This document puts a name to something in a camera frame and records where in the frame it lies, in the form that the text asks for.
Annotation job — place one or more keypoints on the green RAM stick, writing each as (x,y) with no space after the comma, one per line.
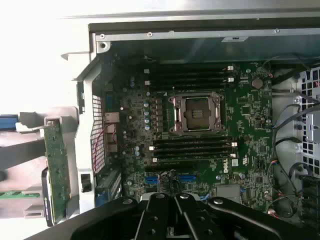
(17,195)

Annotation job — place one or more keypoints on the black open PC case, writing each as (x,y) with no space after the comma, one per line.
(140,42)

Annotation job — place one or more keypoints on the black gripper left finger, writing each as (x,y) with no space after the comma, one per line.
(155,220)

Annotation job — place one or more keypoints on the green motherboard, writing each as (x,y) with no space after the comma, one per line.
(250,130)

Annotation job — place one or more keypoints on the black expansion slot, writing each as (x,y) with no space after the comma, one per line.
(155,169)

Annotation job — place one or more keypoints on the hard disk with blue caddy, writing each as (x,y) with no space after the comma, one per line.
(8,122)

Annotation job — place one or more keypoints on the silver chipset heatsink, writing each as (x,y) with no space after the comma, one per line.
(228,192)

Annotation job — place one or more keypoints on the metal CPU socket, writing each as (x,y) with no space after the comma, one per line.
(197,112)

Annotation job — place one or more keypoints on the round coin battery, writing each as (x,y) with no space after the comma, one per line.
(257,83)

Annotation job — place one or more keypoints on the blue expansion slot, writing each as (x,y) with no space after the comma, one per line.
(187,179)

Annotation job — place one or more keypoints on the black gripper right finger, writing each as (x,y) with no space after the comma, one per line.
(192,220)

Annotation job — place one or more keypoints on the grey parts rack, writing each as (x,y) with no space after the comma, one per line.
(72,117)

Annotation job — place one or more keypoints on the RAM slot with white latches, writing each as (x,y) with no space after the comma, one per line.
(192,146)
(154,160)
(187,79)
(187,68)

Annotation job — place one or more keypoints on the perforated silver drive cage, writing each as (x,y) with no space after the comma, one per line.
(311,125)

